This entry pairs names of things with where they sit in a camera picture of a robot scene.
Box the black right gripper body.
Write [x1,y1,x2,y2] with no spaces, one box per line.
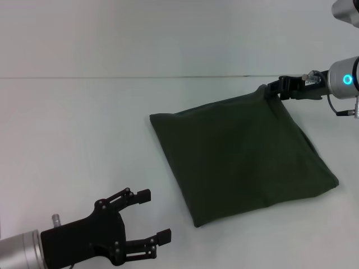
[288,69,330,100]

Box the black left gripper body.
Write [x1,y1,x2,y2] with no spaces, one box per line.
[40,201,127,266]

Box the dark green t-shirt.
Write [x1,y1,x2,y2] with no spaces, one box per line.
[149,84,340,228]

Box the right arm silver cable connector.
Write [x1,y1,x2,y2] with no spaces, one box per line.
[301,71,320,84]

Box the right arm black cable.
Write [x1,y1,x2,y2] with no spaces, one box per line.
[328,94,356,116]

